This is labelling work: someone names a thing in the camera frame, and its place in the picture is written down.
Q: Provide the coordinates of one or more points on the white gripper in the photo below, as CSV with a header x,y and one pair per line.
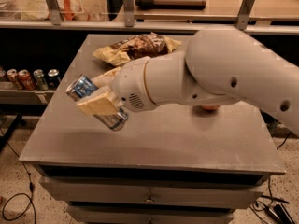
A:
x,y
130,85

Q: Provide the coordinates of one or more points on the blue silver redbull can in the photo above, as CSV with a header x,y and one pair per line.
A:
x,y
82,87

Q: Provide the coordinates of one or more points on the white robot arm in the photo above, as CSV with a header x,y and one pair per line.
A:
x,y
220,66

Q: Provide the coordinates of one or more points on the dark blue soda can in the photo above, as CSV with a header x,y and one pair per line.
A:
x,y
54,78

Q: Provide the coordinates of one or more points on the green silver soda can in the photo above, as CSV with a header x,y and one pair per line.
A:
x,y
40,79

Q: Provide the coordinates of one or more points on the red soda can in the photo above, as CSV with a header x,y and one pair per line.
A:
x,y
26,79

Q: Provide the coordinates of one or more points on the orange soda can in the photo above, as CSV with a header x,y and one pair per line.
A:
x,y
13,77

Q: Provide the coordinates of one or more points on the brown yellow chip bag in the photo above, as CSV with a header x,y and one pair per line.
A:
x,y
136,47

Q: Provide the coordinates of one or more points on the red apple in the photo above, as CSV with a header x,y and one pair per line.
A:
x,y
210,107

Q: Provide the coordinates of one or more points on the upper drawer with knob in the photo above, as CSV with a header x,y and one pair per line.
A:
x,y
114,191

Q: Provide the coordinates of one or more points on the grey drawer cabinet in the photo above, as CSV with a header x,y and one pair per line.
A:
x,y
173,145

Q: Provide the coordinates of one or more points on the orange white plastic bag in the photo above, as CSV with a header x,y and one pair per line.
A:
x,y
55,10

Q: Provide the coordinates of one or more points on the lower drawer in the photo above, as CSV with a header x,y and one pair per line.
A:
x,y
114,215

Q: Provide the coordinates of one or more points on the black power strip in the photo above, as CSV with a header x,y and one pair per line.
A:
x,y
279,214

